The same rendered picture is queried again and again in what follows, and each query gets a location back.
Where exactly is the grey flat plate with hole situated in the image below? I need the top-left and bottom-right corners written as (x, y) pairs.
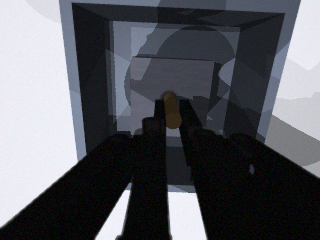
top-left (130, 56), bottom-right (215, 135)

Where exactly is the dark grey open box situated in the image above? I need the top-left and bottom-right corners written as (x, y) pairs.
top-left (59, 0), bottom-right (301, 193)

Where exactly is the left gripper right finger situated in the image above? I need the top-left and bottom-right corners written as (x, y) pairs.
top-left (179, 99), bottom-right (320, 240)

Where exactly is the brown cylindrical peg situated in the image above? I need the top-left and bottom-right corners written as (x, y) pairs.
top-left (164, 93), bottom-right (182, 129)

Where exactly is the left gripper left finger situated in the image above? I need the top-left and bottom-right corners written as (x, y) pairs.
top-left (0, 99), bottom-right (173, 240)

